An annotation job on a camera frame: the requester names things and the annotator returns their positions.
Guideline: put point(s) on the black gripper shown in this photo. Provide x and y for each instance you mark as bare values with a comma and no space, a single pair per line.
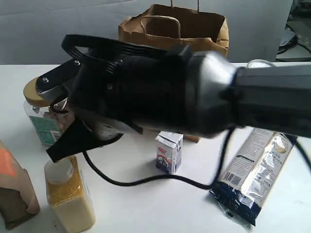
90,80

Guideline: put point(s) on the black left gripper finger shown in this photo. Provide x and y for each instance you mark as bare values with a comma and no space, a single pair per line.
76,139

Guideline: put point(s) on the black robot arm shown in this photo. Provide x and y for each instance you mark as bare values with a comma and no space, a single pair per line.
272,98

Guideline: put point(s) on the brown paper bag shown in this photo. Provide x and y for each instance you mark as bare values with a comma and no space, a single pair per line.
179,31

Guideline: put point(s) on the clear jar with gold lid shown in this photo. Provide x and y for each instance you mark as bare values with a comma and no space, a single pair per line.
48,124

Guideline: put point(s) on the small blue white milk carton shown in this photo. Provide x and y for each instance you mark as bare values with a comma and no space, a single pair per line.
168,151

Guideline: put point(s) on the bottle of yellow millet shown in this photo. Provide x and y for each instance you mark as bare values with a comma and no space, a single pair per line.
68,195

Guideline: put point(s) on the dark can with pull tab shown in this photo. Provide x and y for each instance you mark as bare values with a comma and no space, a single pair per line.
256,63

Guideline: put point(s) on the brown pouch with orange label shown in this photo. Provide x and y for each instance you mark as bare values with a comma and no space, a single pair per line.
18,201

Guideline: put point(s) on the dark blue noodle packet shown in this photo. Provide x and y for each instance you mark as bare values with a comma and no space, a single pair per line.
246,183

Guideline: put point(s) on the white backdrop cloth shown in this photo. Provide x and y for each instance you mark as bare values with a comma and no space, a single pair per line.
31,31

